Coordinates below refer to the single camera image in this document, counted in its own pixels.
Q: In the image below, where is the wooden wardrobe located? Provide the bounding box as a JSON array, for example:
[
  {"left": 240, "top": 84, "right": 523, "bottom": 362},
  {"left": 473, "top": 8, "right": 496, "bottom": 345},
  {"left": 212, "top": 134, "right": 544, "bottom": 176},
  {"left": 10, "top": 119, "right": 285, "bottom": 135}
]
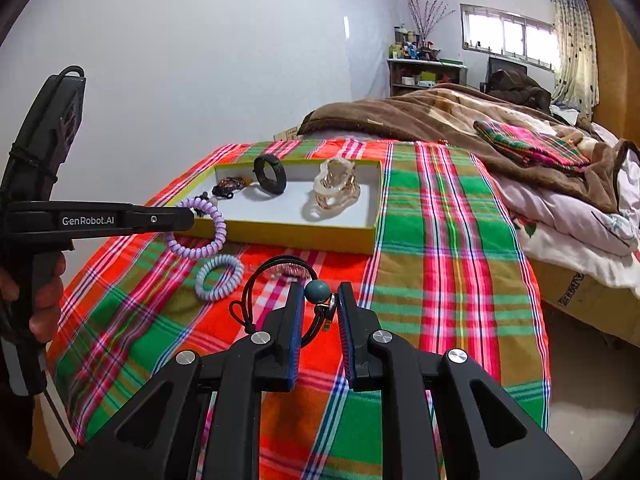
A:
[{"left": 587, "top": 0, "right": 640, "bottom": 144}]

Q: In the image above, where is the purple spiral hair tie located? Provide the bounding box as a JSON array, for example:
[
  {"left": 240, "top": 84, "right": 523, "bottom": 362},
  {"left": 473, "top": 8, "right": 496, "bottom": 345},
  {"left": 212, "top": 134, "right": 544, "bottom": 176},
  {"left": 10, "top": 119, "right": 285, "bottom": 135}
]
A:
[{"left": 164, "top": 196, "right": 228, "bottom": 261}]

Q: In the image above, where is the dried branch decoration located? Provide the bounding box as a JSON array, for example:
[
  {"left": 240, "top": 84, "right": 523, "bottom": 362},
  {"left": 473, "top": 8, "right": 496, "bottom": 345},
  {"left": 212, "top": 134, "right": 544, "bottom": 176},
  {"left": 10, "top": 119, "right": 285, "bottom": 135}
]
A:
[{"left": 408, "top": 0, "right": 454, "bottom": 47}]

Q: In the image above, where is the brown fleece blanket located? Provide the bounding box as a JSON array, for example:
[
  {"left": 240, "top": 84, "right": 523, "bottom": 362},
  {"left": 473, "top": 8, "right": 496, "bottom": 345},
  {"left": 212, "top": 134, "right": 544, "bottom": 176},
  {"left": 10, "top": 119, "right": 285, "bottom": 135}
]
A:
[{"left": 297, "top": 84, "right": 639, "bottom": 214}]

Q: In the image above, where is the folded plaid cloth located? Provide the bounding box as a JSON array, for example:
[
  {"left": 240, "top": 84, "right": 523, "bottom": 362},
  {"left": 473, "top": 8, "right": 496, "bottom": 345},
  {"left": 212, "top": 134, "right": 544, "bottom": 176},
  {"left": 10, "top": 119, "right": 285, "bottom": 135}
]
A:
[{"left": 473, "top": 120, "right": 591, "bottom": 174}]

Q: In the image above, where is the black hair tie pink ball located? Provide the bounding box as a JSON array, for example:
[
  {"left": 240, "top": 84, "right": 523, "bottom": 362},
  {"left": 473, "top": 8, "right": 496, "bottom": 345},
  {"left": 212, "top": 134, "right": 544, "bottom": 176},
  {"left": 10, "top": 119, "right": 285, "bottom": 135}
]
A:
[{"left": 198, "top": 177, "right": 253, "bottom": 206}]

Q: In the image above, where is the beige hair claw clip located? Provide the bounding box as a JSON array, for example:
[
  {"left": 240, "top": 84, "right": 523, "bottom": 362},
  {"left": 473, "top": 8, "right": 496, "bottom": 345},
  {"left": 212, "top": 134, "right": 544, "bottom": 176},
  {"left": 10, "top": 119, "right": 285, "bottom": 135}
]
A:
[{"left": 312, "top": 156, "right": 360, "bottom": 210}]

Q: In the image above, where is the patterned curtain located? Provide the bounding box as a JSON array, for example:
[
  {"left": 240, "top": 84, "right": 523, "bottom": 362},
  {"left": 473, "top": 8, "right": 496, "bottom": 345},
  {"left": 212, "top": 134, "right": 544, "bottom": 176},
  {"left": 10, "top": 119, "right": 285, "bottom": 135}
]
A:
[{"left": 550, "top": 0, "right": 599, "bottom": 117}]

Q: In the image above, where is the blue spiral hair tie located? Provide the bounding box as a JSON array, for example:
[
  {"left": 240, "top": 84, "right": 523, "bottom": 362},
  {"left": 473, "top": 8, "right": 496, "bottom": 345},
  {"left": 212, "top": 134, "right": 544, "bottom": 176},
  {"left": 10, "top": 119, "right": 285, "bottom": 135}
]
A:
[{"left": 194, "top": 253, "right": 246, "bottom": 302}]

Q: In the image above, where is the dark hair ties pile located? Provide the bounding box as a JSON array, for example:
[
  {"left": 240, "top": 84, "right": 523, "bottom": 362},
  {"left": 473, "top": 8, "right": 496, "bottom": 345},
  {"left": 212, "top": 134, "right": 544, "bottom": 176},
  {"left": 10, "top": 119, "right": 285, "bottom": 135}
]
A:
[{"left": 211, "top": 174, "right": 254, "bottom": 201}]

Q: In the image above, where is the shelf with clutter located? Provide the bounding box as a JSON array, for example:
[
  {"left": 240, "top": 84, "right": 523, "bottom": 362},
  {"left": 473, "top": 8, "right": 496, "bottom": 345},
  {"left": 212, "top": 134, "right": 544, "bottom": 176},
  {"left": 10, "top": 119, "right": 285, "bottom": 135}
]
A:
[{"left": 387, "top": 25, "right": 468, "bottom": 96}]

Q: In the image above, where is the red plaid bed sheet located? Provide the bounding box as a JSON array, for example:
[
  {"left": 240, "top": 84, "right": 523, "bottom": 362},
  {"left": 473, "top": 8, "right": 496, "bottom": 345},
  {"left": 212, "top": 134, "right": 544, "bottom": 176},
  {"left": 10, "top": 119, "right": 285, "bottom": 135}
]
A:
[{"left": 48, "top": 140, "right": 551, "bottom": 479}]

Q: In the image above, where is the white floral quilt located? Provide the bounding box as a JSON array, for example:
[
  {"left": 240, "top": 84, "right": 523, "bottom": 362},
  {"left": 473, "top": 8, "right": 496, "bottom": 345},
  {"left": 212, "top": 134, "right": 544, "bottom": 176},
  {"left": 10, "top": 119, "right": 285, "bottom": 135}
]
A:
[{"left": 494, "top": 152, "right": 639, "bottom": 295}]

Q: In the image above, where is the person left hand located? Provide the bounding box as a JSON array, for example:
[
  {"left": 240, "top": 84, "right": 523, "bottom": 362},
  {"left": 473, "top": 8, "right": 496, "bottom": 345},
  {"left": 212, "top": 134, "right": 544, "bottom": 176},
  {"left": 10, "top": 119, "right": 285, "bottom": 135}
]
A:
[{"left": 29, "top": 252, "right": 66, "bottom": 344}]

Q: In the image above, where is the black cord blue bead tie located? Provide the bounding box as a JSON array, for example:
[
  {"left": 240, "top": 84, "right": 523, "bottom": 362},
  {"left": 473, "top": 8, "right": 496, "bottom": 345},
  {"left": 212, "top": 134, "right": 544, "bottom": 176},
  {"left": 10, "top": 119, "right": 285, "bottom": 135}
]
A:
[{"left": 229, "top": 255, "right": 335, "bottom": 348}]

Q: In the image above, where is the yellow-green tray box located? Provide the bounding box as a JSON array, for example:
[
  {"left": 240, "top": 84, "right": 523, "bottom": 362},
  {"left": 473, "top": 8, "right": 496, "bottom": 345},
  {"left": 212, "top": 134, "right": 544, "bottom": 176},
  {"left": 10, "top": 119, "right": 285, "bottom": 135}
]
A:
[{"left": 164, "top": 156, "right": 384, "bottom": 256}]

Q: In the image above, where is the window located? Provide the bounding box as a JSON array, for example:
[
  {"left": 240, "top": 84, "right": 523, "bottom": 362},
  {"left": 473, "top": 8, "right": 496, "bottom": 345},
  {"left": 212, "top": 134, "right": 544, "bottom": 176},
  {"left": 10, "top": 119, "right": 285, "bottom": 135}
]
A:
[{"left": 460, "top": 4, "right": 560, "bottom": 70}]

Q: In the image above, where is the dark jacket on chair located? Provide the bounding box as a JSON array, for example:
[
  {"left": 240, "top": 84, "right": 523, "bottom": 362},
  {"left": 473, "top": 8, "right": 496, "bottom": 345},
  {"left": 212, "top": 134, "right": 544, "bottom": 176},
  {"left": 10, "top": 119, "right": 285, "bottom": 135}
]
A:
[{"left": 480, "top": 56, "right": 551, "bottom": 114}]

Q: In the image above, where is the small clear beaded bracelet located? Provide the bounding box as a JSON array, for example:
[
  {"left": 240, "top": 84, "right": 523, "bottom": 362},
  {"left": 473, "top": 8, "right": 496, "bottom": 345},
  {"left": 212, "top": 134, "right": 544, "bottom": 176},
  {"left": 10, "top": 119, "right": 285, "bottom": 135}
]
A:
[{"left": 264, "top": 261, "right": 314, "bottom": 281}]

